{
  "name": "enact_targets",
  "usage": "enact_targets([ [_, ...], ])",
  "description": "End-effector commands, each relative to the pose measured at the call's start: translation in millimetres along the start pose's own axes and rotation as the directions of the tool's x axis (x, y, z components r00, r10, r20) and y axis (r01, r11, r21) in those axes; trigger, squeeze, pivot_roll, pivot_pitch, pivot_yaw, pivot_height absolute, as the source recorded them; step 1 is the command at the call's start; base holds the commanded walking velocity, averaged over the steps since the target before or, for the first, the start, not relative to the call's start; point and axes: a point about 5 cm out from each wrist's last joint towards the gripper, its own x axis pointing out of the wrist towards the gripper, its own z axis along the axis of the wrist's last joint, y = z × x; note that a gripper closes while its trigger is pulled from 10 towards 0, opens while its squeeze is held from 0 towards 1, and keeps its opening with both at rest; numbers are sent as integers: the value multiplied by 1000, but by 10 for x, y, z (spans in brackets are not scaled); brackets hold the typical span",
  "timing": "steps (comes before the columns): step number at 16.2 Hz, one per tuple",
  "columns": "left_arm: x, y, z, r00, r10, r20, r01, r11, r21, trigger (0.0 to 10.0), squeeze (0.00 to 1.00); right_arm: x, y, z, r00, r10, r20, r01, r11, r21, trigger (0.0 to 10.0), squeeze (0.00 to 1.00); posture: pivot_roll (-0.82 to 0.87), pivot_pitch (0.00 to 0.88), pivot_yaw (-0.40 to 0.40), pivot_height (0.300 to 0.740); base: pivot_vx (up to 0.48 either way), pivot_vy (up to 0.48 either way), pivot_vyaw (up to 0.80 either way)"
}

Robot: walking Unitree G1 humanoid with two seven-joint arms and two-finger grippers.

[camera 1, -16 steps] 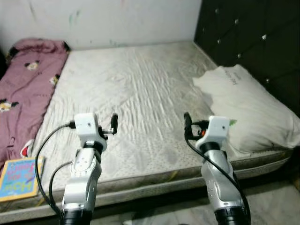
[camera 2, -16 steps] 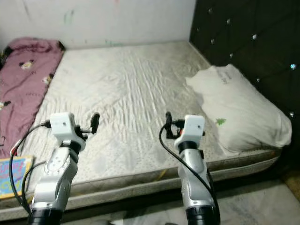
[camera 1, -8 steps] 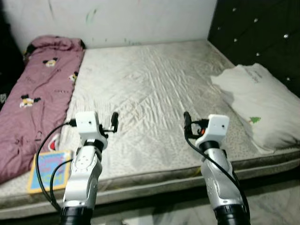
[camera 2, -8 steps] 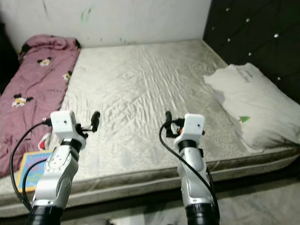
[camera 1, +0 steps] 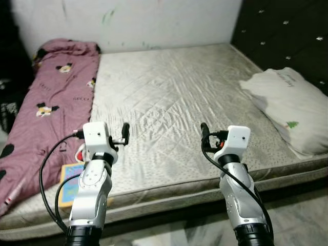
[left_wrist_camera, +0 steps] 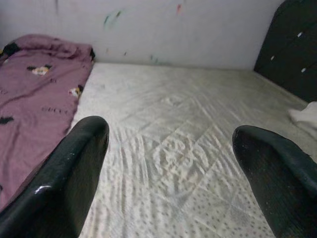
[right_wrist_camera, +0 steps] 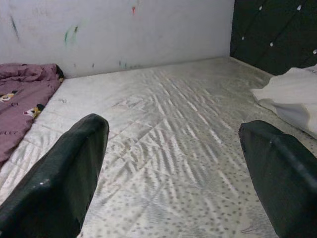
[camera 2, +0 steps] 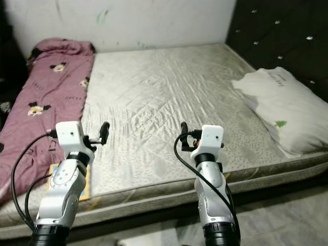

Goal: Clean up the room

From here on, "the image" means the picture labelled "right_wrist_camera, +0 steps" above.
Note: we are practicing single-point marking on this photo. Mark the white patterned mattress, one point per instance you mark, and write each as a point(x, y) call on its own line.
point(173, 124)

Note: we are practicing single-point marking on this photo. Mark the purple cartoon-print blanket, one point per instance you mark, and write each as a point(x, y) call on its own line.
point(19, 99)

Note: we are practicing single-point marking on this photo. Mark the black tufted headboard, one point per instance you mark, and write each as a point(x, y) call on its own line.
point(272, 29)

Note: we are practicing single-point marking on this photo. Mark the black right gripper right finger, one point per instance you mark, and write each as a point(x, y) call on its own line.
point(284, 186)

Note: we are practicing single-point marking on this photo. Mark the cream pillow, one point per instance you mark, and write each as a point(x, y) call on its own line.
point(292, 99)

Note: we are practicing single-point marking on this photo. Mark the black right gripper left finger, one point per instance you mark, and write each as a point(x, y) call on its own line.
point(49, 188)

